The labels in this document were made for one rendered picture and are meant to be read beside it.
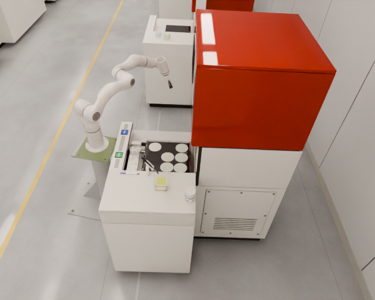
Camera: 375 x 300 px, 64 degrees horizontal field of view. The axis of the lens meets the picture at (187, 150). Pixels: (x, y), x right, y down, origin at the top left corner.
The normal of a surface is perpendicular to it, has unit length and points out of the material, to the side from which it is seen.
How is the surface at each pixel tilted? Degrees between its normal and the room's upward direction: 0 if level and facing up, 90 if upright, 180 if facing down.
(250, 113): 90
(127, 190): 0
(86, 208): 0
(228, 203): 90
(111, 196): 0
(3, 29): 90
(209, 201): 90
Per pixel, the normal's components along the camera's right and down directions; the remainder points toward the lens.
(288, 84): -0.01, 0.70
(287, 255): 0.04, -0.72
